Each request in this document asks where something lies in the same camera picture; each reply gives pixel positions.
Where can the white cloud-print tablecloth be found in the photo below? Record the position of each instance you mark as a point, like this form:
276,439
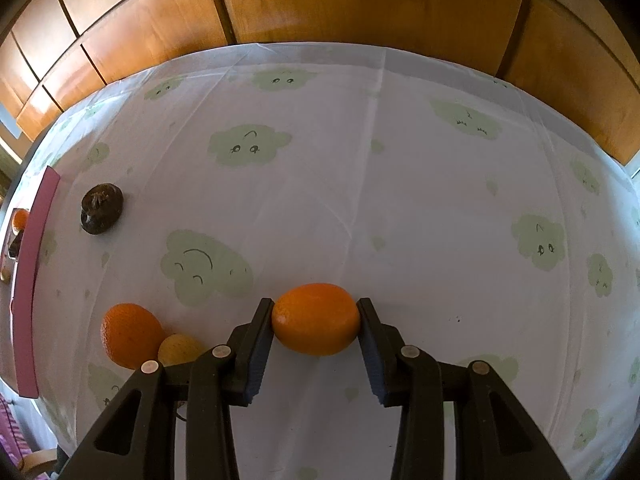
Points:
350,185

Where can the small yellow-green fruit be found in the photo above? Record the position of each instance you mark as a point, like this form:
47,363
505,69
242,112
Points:
6,274

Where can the wooden wardrobe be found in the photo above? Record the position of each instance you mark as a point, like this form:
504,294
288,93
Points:
350,0

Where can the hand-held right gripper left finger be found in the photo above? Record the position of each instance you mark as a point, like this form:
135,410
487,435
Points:
260,355

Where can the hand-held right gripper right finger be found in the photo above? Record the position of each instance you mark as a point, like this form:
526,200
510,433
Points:
372,360

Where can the purple patterned cloth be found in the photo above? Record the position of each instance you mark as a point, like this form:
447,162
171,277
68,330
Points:
11,425

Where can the dark purple mangosteen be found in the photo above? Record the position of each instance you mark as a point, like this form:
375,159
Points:
102,208
14,246

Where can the small pale yellow fruit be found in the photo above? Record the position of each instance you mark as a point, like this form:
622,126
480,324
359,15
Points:
179,350

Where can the pink-rimmed white box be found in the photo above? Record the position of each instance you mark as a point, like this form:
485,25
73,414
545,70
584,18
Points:
32,270

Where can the orange with green leaf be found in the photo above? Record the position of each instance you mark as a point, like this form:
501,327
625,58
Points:
20,220

